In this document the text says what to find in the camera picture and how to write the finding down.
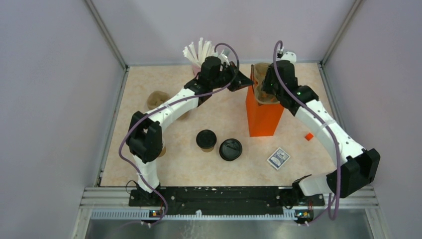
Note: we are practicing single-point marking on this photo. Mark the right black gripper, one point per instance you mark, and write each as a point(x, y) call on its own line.
point(266, 86)

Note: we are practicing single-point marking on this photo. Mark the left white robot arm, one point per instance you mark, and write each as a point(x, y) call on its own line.
point(145, 134)

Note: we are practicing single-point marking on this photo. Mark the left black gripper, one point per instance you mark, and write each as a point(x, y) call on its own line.
point(239, 82)

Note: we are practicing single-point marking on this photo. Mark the single black cup lid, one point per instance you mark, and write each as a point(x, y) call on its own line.
point(206, 139)

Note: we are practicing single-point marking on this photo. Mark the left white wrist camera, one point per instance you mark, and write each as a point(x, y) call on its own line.
point(223, 56)

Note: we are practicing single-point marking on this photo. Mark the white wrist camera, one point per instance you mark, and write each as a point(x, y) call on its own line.
point(223, 56)
point(287, 55)

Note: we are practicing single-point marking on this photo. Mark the single brown paper cup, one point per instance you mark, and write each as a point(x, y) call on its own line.
point(207, 149)

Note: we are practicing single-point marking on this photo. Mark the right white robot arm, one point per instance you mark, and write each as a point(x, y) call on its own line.
point(356, 166)

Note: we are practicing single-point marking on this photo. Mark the pink straw holder cup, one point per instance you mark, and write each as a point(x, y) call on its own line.
point(196, 68)

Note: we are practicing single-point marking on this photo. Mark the stack of black cup lids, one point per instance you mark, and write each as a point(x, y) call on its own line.
point(230, 149)

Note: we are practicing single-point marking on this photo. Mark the brown pulp cup carrier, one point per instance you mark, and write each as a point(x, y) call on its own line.
point(158, 99)

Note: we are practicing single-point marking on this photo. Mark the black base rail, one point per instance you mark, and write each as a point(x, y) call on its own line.
point(224, 201)

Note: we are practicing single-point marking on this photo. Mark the small red cube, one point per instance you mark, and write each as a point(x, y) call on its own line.
point(309, 136)

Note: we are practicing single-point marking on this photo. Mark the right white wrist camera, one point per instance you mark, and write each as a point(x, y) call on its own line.
point(287, 55)

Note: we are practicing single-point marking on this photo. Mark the blue playing card box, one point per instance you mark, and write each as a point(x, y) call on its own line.
point(278, 158)

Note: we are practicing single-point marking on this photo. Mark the stack of brown paper cups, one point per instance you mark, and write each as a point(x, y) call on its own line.
point(163, 151)

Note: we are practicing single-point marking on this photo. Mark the orange paper bag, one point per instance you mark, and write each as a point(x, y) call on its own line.
point(263, 110)

